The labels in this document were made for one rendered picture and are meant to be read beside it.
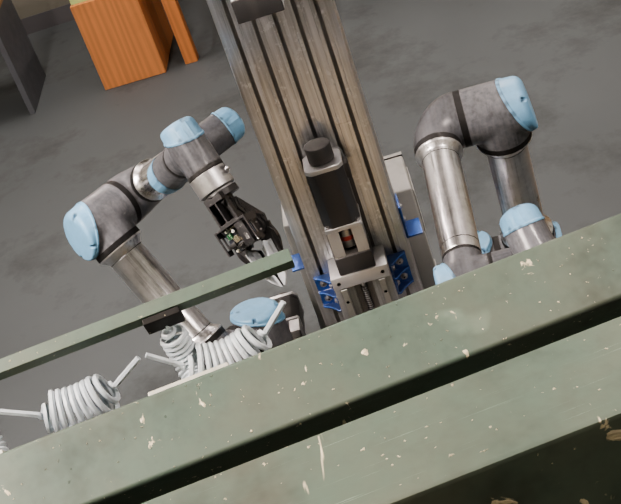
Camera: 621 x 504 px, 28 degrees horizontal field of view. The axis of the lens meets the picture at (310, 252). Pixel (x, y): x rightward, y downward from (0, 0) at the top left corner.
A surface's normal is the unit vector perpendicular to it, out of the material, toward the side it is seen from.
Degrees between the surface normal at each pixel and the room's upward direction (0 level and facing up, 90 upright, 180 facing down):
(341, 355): 30
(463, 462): 0
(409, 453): 0
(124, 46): 90
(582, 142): 0
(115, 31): 90
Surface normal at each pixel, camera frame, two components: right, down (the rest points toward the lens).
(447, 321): -0.15, -0.46
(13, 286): -0.29, -0.81
